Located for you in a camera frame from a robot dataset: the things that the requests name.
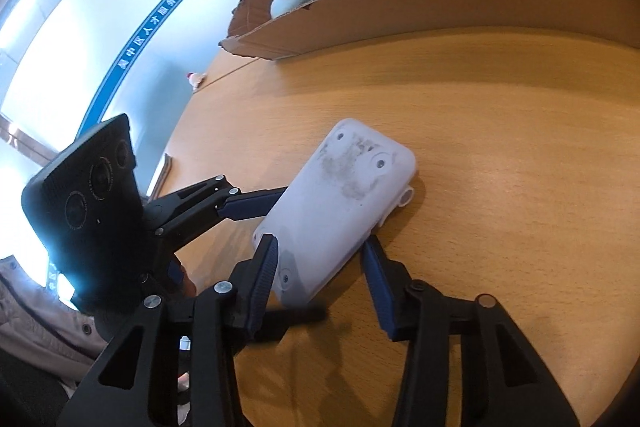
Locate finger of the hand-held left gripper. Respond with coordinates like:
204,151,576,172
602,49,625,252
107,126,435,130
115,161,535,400
150,175,288,253
160,254,200,301

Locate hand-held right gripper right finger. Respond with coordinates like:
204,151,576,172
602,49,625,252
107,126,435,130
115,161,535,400
362,237,583,427

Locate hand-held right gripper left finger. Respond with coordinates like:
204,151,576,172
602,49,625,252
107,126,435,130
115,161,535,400
57,233,280,427

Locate white plastic device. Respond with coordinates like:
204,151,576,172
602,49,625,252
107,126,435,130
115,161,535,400
252,118,418,308

